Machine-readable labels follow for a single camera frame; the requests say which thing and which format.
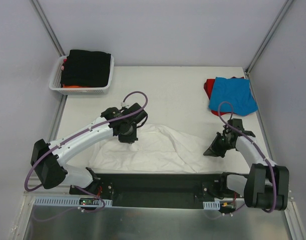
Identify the white t shirt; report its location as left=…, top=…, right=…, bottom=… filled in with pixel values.
left=89, top=124, right=227, bottom=174

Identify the blue t shirt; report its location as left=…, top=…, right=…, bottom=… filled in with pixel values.
left=208, top=77, right=258, bottom=116

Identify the red t shirt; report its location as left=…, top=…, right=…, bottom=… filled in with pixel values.
left=204, top=78, right=229, bottom=116

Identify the white plastic basket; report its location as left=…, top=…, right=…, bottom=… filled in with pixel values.
left=49, top=55, right=115, bottom=96

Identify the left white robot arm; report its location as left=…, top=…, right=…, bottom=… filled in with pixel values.
left=31, top=103, right=148, bottom=195

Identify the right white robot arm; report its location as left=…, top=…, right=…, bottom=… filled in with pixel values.
left=203, top=118, right=289, bottom=212

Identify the black t shirt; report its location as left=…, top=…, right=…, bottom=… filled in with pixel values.
left=61, top=49, right=111, bottom=88

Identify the pink t shirt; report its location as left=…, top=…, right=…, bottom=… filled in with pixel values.
left=61, top=58, right=67, bottom=71

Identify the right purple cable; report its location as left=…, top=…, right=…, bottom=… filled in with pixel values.
left=205, top=101, right=278, bottom=220

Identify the right white cable duct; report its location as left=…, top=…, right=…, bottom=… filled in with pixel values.
left=203, top=200, right=220, bottom=211

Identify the white cable duct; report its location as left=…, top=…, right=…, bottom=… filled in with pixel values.
left=203, top=200, right=220, bottom=211
left=34, top=196, right=113, bottom=208

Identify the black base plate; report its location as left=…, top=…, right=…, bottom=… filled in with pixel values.
left=85, top=173, right=241, bottom=209

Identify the left white cable duct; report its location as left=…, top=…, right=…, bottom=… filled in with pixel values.
left=34, top=196, right=113, bottom=208

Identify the aluminium rail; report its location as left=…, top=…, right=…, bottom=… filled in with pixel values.
left=25, top=174, right=293, bottom=201

